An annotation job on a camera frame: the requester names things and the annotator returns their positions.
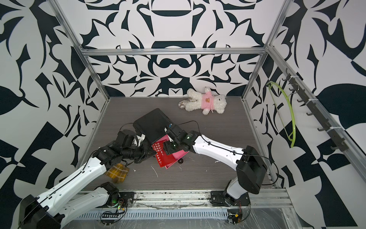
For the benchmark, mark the yellow plaid cloth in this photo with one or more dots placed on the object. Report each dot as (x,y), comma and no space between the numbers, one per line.
(118,173)

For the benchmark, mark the aluminium frame back crossbar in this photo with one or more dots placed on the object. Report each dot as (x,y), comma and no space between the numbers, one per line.
(172,51)

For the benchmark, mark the black connector left front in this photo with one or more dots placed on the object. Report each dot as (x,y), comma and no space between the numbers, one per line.
(111,217)

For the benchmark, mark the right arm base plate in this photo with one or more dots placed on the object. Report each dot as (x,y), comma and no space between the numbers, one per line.
(222,199)

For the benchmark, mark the green wire hanger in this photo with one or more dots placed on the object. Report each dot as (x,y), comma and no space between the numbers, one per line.
(284,110)

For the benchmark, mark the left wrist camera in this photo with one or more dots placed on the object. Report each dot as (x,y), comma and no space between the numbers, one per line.
(138,140)

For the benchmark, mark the aluminium frame post right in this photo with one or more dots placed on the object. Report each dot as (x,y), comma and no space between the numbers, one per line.
(269,43)

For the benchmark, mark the aluminium frame post left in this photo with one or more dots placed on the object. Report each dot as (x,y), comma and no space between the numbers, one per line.
(62,19)

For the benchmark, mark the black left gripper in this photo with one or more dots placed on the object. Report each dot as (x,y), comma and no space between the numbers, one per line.
(146,154)

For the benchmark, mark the black connector right front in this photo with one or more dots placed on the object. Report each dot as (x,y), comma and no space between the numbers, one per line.
(234,216)

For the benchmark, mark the red postcard with text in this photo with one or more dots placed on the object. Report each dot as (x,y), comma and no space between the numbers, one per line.
(162,157)

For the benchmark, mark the pink drawer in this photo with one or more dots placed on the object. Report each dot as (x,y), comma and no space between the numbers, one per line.
(177,155)

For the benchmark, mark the white teddy bear pink shirt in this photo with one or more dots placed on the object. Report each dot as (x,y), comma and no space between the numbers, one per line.
(207,101)

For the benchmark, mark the map pattern cup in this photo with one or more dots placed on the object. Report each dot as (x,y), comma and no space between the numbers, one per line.
(182,104)

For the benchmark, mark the black drawer cabinet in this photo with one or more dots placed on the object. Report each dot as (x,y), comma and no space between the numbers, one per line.
(152,125)

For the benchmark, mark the aluminium front rail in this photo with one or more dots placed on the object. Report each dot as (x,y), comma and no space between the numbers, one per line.
(176,199)

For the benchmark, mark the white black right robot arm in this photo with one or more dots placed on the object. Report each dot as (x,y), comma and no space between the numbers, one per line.
(249,165)

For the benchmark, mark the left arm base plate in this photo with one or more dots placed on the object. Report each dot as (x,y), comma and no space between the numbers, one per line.
(122,199)

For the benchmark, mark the black hook rail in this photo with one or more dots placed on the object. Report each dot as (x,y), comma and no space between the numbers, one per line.
(318,111)

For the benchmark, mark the black connector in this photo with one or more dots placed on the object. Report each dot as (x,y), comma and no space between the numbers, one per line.
(234,216)
(111,217)

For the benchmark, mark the aluminium frame post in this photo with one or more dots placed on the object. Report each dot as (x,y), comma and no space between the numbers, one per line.
(62,19)
(269,43)

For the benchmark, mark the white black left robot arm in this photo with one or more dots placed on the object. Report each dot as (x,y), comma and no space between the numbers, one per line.
(55,207)

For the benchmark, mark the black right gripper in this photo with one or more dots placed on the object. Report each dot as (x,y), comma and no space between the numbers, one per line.
(167,146)

